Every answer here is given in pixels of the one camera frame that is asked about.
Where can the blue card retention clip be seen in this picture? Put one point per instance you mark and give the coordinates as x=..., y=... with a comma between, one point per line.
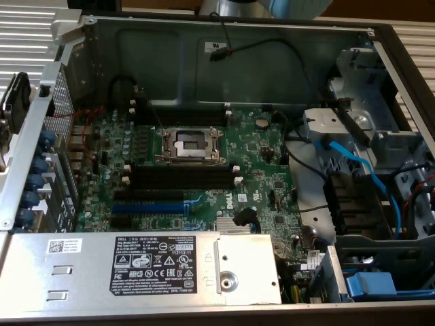
x=35, y=182
x=24, y=216
x=40, y=166
x=47, y=140
x=30, y=198

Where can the short black expansion slot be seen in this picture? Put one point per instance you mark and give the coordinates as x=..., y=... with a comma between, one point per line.
x=121, y=221

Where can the black power supply label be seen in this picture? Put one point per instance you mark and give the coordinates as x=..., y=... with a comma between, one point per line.
x=153, y=265

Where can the blue plastic latch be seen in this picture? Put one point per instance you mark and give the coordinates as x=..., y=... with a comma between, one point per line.
x=374, y=283

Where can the metal CPU socket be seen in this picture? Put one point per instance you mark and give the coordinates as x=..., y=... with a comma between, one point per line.
x=190, y=146

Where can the white QR code sticker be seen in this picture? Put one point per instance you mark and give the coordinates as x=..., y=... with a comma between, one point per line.
x=64, y=246

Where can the green Dell motherboard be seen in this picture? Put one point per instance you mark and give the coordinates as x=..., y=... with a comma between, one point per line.
x=251, y=146

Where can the black part on rack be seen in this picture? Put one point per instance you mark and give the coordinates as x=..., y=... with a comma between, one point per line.
x=18, y=98

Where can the silver chipset heatsink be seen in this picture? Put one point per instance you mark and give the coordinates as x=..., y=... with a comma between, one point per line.
x=226, y=225

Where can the black motherboard power connector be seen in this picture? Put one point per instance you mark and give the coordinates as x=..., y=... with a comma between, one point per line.
x=244, y=216

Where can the grey metal disk bay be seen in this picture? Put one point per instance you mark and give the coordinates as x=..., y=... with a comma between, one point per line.
x=360, y=85

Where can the long black expansion slot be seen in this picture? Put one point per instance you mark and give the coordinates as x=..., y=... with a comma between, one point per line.
x=149, y=195

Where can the round coin battery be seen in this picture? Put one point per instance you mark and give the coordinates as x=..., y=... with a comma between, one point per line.
x=262, y=122

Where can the open grey PC case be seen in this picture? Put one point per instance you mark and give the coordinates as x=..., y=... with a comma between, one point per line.
x=238, y=74

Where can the black RAM slot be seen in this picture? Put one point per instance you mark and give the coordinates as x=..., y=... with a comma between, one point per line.
x=183, y=170
x=183, y=183
x=183, y=121
x=183, y=111

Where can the blue expansion slot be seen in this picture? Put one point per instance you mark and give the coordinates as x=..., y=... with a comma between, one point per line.
x=149, y=208

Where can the white case wall sticker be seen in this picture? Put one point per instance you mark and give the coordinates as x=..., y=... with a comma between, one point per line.
x=214, y=46

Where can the silver power supply unit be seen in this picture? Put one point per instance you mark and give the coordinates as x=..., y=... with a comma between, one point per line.
x=68, y=271

